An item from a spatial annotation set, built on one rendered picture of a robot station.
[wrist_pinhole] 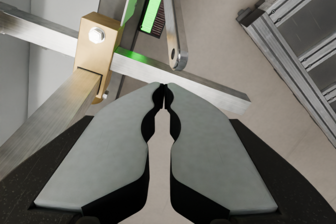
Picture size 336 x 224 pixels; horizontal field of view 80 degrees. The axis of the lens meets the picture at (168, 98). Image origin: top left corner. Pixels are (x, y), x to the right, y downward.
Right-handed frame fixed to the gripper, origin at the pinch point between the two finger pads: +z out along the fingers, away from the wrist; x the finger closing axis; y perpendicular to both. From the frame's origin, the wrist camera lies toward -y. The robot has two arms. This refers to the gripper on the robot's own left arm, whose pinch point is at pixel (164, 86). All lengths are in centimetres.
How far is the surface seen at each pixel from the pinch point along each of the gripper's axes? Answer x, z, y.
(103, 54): -9.0, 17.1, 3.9
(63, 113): -10.9, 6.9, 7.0
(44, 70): -32, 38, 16
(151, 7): -3.2, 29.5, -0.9
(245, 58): 44, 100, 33
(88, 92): -9.9, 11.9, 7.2
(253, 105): 56, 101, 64
